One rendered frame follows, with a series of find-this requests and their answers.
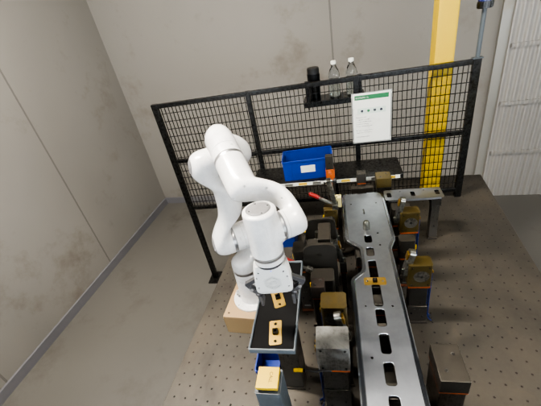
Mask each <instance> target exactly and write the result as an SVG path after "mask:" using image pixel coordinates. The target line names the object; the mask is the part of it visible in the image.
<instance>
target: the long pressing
mask: <svg viewBox="0 0 541 406"><path fill-rule="evenodd" d="M375 202H377V203H375ZM342 209H343V220H344V232H345V241H346V242H347V243H348V244H349V245H350V246H352V247H355V248H357V249H358V250H359V251H360V257H361V271H360V272H359V273H357V274H356V275H355V276H354V277H353V278H352V279H351V292H352V302H353V320H354V330H355V341H356V351H357V369H358V379H359V390H360V400H361V406H390V403H389V398H390V397H391V396H393V397H398V398H399V400H400V404H401V406H431V405H430V402H429V399H428V395H427V389H426V386H425V382H424V379H423V373H422V370H421V366H420V362H419V356H418V353H417V349H416V346H415V340H414V337H413V333H412V330H411V323H410V320H409V316H408V313H407V307H406V304H405V300H404V297H403V291H402V288H401V284H400V281H399V274H398V271H397V267H396V264H395V261H394V255H393V251H392V247H393V245H394V242H395V236H394V231H393V227H392V225H391V221H390V216H389V213H388V209H387V206H386V201H385V197H384V195H383V194H382V193H354V194H344V195H343V196H342ZM363 209H364V210H365V214H363ZM364 220H368V221H369V222H370V229H369V230H363V222H364ZM377 233H378V234H377ZM365 236H370V237H371V239H372V242H365ZM379 244H381V246H379ZM367 248H373V249H374V256H368V255H367V252H366V249H367ZM369 261H374V262H375V263H376V267H377V272H378V277H385V278H386V285H378V286H380V290H381V295H382V303H383V306H375V305H374V296H373V290H372V286H373V285H365V284H364V278H365V277H370V269H369V264H368V262H369ZM365 305H366V307H365ZM391 305H393V306H394V307H392V306H391ZM376 310H383V311H384V313H385V318H386V326H378V323H377V318H376ZM381 334H386V335H388V337H389V340H390V349H391V353H390V354H383V353H382V350H381V344H380V338H379V335H381ZM371 357H374V358H373V359H371ZM384 363H392V364H393V365H394V372H395V377H396V382H397V385H396V386H388V385H387V384H386V376H385V371H384Z"/></svg>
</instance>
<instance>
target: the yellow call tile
mask: <svg viewBox="0 0 541 406"><path fill-rule="evenodd" d="M279 374H280V368H279V367H259V368H258V376H257V381H256V386H255V388H256V390H267V391H278V388H279Z"/></svg>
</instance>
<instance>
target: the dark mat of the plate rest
mask: <svg viewBox="0 0 541 406"><path fill-rule="evenodd" d="M289 265H290V268H291V272H292V273H295V274H297V275H300V268H301V263H289ZM264 295H265V305H264V306H262V303H261V301H260V303H259V307H258V315H257V319H256V323H255V327H254V334H253V338H252V342H251V347H250V348H259V349H294V341H295V323H296V314H297V304H298V299H296V304H294V303H293V300H292V295H291V291H290V292H283V297H284V300H285V302H286V306H284V307H281V308H277V309H276V308H275V306H274V302H273V299H272V296H271V293H267V294H264ZM270 321H282V344H281V345H276V346H270V345H269V332H270Z"/></svg>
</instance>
